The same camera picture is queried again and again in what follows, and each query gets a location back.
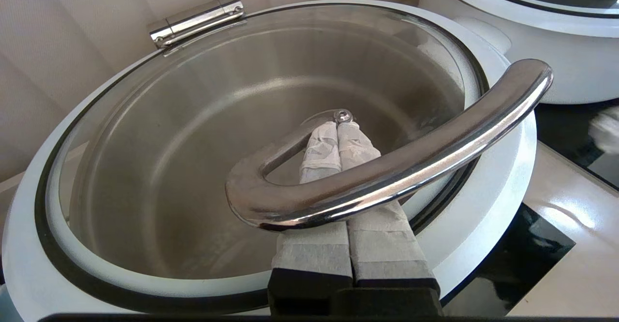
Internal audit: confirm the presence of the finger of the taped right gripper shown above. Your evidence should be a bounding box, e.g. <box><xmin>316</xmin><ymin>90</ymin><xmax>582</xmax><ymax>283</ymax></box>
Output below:
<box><xmin>590</xmin><ymin>108</ymin><xmax>619</xmax><ymax>153</ymax></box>

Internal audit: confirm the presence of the glass lid with white rim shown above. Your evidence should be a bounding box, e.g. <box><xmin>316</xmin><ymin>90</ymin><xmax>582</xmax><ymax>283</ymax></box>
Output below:
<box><xmin>428</xmin><ymin>0</ymin><xmax>619</xmax><ymax>38</ymax></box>

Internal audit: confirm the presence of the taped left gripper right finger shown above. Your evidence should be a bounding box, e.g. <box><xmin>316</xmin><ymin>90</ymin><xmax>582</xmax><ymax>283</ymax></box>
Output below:
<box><xmin>337</xmin><ymin>121</ymin><xmax>442</xmax><ymax>294</ymax></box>

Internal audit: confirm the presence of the wide white pot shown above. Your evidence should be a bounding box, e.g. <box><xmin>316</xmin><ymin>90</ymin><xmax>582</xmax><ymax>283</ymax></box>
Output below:
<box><xmin>418</xmin><ymin>0</ymin><xmax>619</xmax><ymax>105</ymax></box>

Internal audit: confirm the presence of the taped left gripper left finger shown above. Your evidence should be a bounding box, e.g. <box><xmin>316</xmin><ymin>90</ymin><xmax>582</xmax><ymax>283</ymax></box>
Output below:
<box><xmin>268</xmin><ymin>121</ymin><xmax>356</xmax><ymax>313</ymax></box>

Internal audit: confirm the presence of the black glass cooktop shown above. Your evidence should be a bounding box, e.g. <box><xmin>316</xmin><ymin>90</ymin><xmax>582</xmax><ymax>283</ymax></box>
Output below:
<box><xmin>442</xmin><ymin>204</ymin><xmax>577</xmax><ymax>319</ymax></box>
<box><xmin>534</xmin><ymin>99</ymin><xmax>619</xmax><ymax>191</ymax></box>

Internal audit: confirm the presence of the glass lid with curved handle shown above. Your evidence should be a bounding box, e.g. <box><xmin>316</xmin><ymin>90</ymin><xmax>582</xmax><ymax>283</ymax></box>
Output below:
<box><xmin>2</xmin><ymin>0</ymin><xmax>554</xmax><ymax>315</ymax></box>

